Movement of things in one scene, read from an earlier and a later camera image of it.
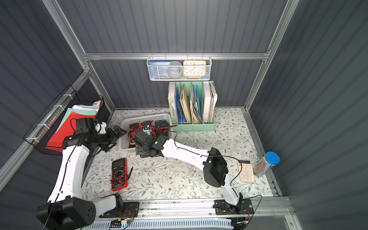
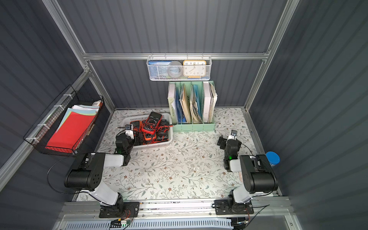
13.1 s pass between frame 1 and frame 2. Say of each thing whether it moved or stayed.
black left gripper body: moved
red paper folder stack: stayed
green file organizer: stayed
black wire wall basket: stayed
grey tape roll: stayed
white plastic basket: stayed
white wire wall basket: stayed
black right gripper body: moved
